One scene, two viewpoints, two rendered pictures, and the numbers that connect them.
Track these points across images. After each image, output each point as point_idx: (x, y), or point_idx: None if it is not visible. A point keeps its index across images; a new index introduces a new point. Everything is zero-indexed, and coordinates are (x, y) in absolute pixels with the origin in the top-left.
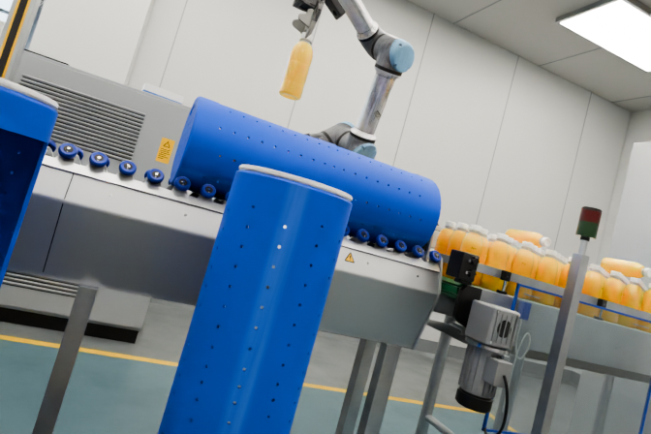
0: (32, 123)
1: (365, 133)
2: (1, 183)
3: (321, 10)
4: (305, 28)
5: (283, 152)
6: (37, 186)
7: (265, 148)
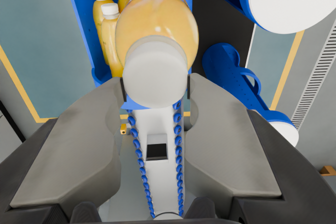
0: (284, 116)
1: None
2: None
3: (330, 193)
4: (118, 125)
5: None
6: (182, 108)
7: (191, 4)
